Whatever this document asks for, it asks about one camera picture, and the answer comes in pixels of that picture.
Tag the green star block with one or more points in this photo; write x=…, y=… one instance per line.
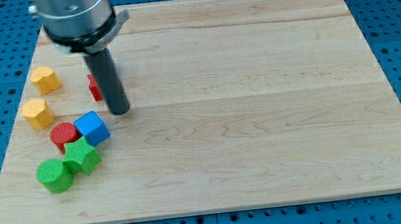
x=81, y=157

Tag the yellow hexagon block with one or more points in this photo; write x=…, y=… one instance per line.
x=37, y=113

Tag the yellow heart block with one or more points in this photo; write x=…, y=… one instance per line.
x=45, y=80

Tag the red cylinder block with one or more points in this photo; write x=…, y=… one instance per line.
x=62, y=134

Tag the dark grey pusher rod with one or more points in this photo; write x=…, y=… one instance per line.
x=104, y=71

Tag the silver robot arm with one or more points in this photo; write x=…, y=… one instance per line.
x=79, y=26

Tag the green cylinder block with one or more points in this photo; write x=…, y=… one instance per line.
x=54, y=176

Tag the red star block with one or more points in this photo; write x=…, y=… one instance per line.
x=93, y=88

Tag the light wooden board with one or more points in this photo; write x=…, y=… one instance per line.
x=235, y=105

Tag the blue cube block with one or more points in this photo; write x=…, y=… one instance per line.
x=92, y=128

